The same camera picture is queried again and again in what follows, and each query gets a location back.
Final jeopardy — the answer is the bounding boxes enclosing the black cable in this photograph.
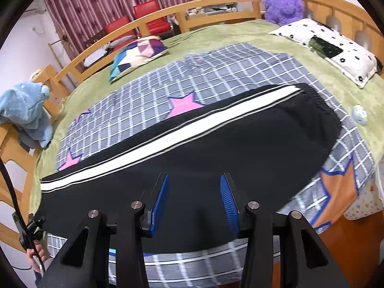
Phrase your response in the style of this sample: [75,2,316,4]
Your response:
[0,156,46,275]

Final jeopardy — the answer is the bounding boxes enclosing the black pants with white stripe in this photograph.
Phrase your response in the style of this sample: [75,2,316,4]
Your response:
[39,82,342,255]

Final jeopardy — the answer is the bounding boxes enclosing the purple plush toy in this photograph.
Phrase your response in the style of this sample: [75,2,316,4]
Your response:
[262,0,305,27]

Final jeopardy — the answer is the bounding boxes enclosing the wooden clothes rack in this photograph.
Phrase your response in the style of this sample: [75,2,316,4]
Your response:
[48,31,79,69]

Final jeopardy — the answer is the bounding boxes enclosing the person's left hand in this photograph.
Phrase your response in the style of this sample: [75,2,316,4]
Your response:
[26,246,49,272]

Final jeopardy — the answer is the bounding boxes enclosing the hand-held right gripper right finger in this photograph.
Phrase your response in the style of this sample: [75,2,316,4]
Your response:
[220,173,351,288]

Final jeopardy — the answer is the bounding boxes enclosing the desk clutter behind bed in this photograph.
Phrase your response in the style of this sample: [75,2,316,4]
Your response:
[185,1,238,18]

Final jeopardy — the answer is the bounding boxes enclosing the light blue cloth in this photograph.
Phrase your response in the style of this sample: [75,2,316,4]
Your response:
[0,82,54,149]

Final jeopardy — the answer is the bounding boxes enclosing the white air conditioner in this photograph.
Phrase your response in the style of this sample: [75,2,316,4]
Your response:
[22,6,47,15]

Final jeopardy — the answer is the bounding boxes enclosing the white star-printed sheet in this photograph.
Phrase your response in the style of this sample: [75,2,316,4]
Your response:
[343,174,384,221]

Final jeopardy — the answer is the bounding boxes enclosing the green bed blanket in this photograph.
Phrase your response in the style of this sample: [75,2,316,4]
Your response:
[30,18,384,216]

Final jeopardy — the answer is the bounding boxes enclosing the white pillow with black flowers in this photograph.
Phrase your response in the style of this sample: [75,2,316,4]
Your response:
[269,18,378,89]

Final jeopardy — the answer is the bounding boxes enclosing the dark green cloth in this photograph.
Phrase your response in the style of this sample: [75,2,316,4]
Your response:
[309,36,343,59]

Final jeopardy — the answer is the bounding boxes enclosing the red chair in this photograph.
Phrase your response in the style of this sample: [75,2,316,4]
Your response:
[103,19,135,47]
[133,0,173,35]

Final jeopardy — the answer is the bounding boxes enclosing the colourful geometric pillow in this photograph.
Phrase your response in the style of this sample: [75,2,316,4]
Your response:
[108,35,169,82]

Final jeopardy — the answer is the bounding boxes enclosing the wooden bed frame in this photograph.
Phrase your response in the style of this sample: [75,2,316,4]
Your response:
[0,0,384,252]

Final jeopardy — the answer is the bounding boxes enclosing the grey checked blanket with stars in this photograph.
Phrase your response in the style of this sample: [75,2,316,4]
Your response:
[45,42,375,287]

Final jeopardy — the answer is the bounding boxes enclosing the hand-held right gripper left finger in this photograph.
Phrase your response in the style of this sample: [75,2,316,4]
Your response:
[37,172,170,288]

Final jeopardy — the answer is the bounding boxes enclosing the maroon patterned curtain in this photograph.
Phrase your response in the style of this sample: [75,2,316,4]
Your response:
[42,0,204,63]

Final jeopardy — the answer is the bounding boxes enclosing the small pale blue toy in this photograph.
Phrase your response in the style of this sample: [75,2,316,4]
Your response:
[352,104,368,126]

